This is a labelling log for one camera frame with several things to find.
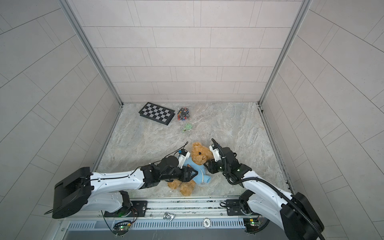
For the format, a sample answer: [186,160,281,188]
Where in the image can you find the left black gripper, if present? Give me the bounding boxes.
[158,165,200,184]

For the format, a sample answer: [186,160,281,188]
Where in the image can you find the light blue bear hoodie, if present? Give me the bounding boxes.
[184,157,211,186]

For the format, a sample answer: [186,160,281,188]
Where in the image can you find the brown teddy bear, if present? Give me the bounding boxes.
[168,142,214,197]

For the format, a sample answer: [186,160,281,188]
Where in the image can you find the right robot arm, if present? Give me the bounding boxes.
[205,143,325,240]

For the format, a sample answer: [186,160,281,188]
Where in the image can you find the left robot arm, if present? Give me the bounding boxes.
[52,156,198,219]

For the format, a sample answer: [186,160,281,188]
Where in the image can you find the silver metal clip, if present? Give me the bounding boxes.
[163,212,175,222]

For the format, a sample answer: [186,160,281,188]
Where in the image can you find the small green pieces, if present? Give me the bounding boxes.
[183,123,193,132]

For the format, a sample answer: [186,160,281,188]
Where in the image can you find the black white chessboard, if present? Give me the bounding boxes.
[139,102,175,126]

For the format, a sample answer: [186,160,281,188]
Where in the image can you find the bag of colourful pieces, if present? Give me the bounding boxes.
[177,107,190,121]

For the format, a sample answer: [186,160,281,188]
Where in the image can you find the right circuit board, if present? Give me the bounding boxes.
[243,218,260,233]

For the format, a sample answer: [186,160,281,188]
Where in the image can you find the circuit board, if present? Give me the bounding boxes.
[114,221,132,232]
[243,218,260,233]

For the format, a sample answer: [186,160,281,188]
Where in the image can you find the left circuit board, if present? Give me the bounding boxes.
[114,221,132,232]

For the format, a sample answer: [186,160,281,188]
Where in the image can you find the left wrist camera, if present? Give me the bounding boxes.
[178,149,191,169]

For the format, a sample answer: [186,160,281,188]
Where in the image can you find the left camera black cable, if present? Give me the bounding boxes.
[89,141,189,181]

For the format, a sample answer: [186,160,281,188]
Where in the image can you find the aluminium mounting rail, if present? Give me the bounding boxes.
[58,196,311,221]

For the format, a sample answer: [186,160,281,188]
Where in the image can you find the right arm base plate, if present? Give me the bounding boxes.
[220,199,261,216]

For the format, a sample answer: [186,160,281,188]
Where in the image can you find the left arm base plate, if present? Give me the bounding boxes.
[103,201,148,218]

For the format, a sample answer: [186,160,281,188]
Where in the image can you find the black corrugated cable conduit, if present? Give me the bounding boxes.
[210,137,326,240]

